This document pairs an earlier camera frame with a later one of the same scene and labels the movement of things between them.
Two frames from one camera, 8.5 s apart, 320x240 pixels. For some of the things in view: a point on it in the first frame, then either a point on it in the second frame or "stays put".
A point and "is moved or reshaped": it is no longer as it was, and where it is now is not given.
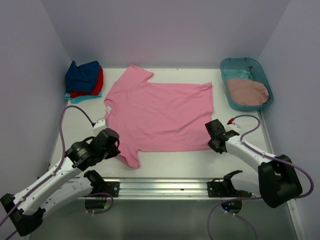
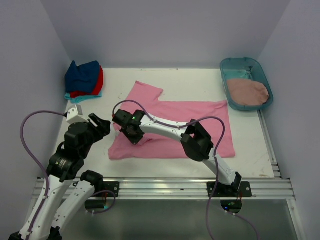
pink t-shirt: x=152 y=117 is moved or reshaped
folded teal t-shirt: x=67 y=96 stays put
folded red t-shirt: x=77 y=94 stays put
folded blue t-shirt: x=82 y=77 stays put
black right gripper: x=210 y=143 to x=134 y=140
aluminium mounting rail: x=159 y=188 stays put
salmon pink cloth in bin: x=247 y=92 stays put
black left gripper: x=114 y=152 to x=102 y=128
